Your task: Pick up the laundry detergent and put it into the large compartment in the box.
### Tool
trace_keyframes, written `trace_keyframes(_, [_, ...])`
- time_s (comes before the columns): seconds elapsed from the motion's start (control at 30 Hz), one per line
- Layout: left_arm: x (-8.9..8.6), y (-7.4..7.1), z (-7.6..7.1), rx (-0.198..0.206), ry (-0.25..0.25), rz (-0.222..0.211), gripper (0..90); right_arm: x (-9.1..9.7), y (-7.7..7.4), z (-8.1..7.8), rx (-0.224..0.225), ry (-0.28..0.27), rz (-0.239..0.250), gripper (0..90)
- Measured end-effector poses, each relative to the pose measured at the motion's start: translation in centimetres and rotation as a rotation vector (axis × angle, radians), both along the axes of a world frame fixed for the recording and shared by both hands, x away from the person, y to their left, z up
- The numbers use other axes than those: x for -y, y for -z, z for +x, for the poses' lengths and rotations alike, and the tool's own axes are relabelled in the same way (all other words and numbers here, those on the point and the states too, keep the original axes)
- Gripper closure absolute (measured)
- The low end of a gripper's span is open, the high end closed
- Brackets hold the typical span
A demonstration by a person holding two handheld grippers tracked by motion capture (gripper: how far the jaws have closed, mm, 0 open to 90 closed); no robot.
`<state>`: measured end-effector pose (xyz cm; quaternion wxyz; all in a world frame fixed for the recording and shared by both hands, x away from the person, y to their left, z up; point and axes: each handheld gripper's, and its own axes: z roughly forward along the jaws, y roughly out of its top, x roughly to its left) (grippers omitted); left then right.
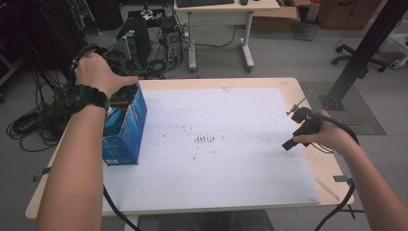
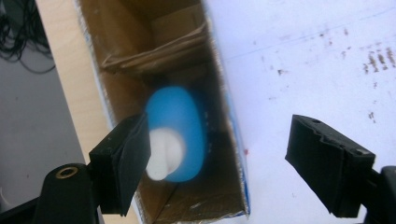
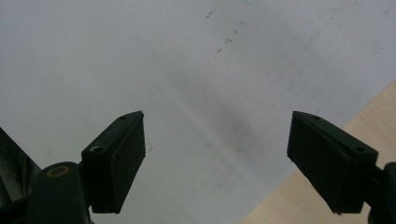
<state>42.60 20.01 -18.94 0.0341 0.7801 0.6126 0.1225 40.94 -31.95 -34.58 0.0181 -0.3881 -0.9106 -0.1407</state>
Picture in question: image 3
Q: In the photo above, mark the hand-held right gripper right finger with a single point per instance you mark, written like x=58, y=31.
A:
x=333, y=161

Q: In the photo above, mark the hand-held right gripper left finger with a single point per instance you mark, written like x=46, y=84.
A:
x=115, y=165

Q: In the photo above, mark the dark glossy object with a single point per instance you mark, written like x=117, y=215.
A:
x=14, y=174

